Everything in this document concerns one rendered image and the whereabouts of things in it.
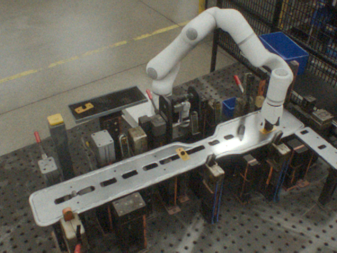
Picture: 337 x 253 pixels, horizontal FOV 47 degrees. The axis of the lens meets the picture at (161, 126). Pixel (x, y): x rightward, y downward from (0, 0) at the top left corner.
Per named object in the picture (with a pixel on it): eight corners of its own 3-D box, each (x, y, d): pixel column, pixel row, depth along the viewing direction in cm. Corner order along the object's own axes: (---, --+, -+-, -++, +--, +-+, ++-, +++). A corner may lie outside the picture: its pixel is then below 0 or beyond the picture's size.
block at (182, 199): (180, 204, 199) (183, 164, 180) (169, 186, 207) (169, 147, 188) (189, 200, 200) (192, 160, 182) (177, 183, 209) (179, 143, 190)
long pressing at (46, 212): (39, 235, 151) (38, 232, 150) (26, 194, 166) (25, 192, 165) (307, 127, 199) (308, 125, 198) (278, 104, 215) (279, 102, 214)
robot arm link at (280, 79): (271, 87, 187) (263, 97, 181) (276, 64, 179) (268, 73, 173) (288, 94, 184) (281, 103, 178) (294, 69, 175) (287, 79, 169)
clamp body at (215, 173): (207, 228, 188) (213, 180, 165) (194, 209, 196) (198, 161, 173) (223, 221, 191) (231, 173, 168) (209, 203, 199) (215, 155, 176)
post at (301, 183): (301, 188, 206) (315, 149, 187) (287, 174, 214) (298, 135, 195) (310, 184, 208) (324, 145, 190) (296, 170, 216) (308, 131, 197)
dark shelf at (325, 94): (345, 134, 194) (346, 129, 192) (237, 52, 255) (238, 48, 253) (375, 121, 202) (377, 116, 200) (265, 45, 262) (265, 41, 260)
